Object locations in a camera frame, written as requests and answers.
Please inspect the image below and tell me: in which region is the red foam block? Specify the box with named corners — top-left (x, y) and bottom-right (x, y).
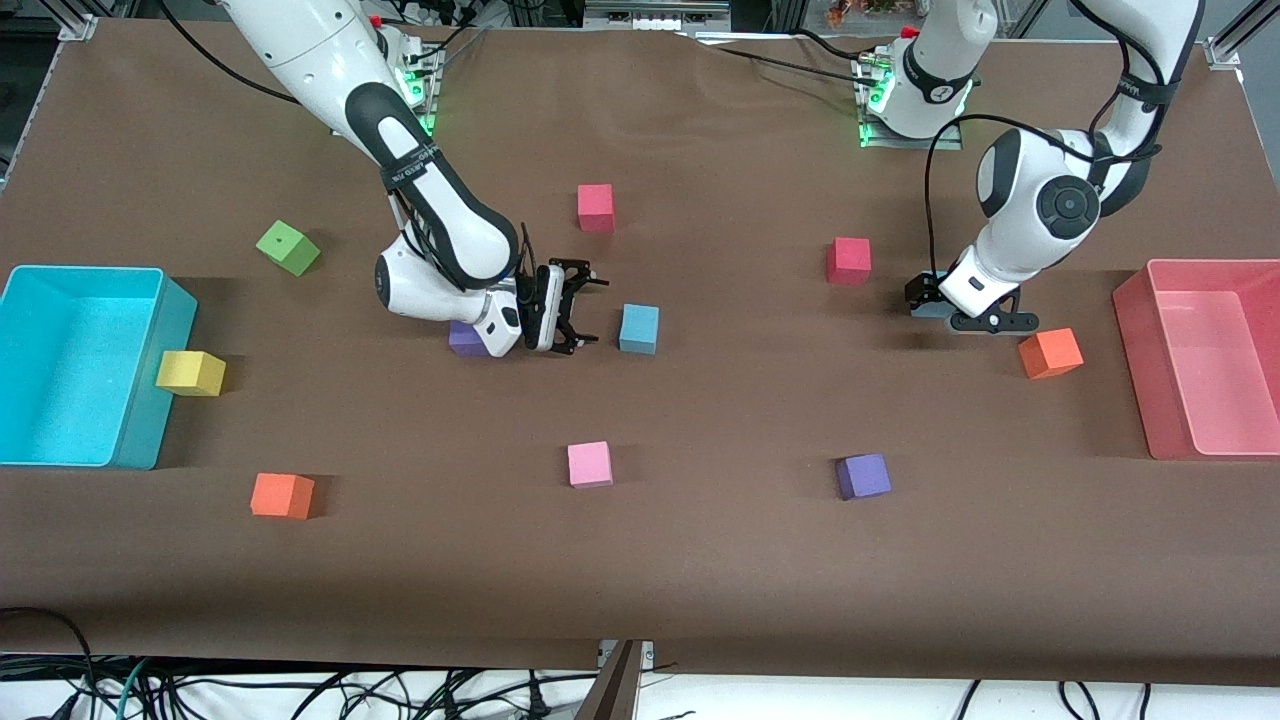
top-left (826, 237), bottom-right (872, 287)
top-left (577, 183), bottom-right (616, 234)

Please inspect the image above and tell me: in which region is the pink foam block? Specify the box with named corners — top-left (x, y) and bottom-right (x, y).
top-left (567, 441), bottom-right (614, 490)

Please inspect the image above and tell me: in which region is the orange foam block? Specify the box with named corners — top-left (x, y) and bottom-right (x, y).
top-left (250, 472), bottom-right (316, 521)
top-left (1017, 327), bottom-right (1085, 381)

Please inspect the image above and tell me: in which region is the brown table mat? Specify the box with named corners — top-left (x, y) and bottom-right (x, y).
top-left (0, 18), bottom-right (1280, 689)

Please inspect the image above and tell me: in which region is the green foam block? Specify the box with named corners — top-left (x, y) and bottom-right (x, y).
top-left (255, 220), bottom-right (322, 278)

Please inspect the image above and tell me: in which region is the pink plastic bin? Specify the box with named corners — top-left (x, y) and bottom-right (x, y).
top-left (1113, 258), bottom-right (1280, 462)

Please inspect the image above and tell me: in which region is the brown wooden bar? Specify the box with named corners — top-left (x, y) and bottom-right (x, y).
top-left (572, 640), bottom-right (643, 720)

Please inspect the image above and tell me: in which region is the yellow foam block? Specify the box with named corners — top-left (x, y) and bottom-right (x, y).
top-left (155, 350), bottom-right (227, 398)

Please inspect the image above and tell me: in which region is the cyan plastic bin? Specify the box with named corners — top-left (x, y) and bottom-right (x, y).
top-left (0, 265), bottom-right (199, 471)

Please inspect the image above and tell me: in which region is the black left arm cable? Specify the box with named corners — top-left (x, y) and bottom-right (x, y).
top-left (922, 112), bottom-right (1166, 281)

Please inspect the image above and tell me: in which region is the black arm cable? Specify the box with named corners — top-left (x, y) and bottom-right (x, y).
top-left (158, 0), bottom-right (306, 106)
top-left (922, 112), bottom-right (1166, 281)

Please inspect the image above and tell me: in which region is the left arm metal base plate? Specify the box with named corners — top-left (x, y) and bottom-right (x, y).
top-left (855, 50), bottom-right (964, 152)

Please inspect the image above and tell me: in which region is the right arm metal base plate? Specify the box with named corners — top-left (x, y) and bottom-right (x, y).
top-left (395, 40), bottom-right (446, 139)

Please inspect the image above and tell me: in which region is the black cable on mat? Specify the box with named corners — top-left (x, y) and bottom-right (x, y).
top-left (678, 28), bottom-right (881, 83)

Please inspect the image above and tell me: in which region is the black base power cable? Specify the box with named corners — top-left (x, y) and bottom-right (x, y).
top-left (405, 0), bottom-right (493, 61)

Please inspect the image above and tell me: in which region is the small metal bracket plate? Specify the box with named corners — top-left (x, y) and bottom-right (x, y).
top-left (597, 640), bottom-right (656, 673)

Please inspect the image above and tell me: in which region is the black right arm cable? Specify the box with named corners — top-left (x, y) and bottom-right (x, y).
top-left (158, 0), bottom-right (306, 106)

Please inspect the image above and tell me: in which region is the teal cable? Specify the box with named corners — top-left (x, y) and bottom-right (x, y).
top-left (112, 658), bottom-right (151, 720)

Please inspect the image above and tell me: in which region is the black looped floor cable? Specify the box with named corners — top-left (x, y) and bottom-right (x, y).
top-left (0, 607), bottom-right (101, 720)

